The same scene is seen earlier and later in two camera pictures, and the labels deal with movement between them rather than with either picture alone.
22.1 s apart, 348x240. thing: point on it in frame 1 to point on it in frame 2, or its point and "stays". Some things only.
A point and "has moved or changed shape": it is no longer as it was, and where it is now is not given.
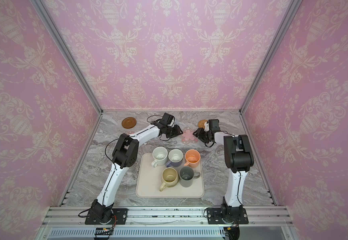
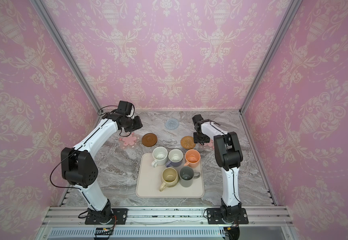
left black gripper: (177, 131) to (138, 123)
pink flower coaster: (188, 137) to (208, 146)
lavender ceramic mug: (175, 157) stays
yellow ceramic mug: (170, 176) stays
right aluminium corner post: (292, 8) stays
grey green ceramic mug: (187, 175) stays
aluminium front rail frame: (166, 223) stays
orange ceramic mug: (192, 157) stays
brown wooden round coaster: (129, 122) has moved or changed shape
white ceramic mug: (160, 155) stays
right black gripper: (202, 135) stays
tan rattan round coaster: (201, 123) has moved or changed shape
